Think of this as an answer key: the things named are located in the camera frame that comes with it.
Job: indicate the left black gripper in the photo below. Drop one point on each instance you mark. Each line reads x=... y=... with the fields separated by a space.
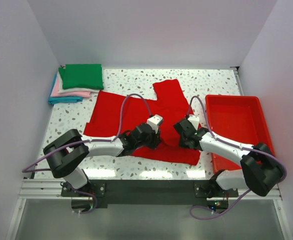
x=156 y=140

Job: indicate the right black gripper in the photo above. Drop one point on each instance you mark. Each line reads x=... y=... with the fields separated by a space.
x=182 y=144

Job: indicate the red t shirt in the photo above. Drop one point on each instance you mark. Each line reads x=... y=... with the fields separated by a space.
x=112 y=112

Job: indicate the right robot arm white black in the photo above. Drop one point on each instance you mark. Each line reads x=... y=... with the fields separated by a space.
x=259 y=169

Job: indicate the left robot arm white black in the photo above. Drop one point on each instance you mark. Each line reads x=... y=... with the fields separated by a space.
x=65 y=154

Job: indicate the red plastic bin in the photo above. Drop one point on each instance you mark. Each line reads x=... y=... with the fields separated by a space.
x=239 y=118

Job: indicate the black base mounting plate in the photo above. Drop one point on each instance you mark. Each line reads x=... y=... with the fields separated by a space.
x=100 y=193

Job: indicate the green folded t shirt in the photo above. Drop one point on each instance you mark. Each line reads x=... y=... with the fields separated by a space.
x=87 y=76

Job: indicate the teal folded t shirt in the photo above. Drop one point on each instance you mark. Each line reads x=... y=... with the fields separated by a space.
x=61 y=99

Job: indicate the pink folded t shirt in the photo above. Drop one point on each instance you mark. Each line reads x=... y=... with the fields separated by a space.
x=55 y=90

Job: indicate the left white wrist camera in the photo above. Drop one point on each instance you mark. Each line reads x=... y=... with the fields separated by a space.
x=155 y=122

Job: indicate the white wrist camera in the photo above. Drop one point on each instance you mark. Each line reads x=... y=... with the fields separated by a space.
x=155 y=122
x=194 y=120

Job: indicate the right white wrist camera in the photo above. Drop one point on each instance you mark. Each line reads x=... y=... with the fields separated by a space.
x=194 y=120

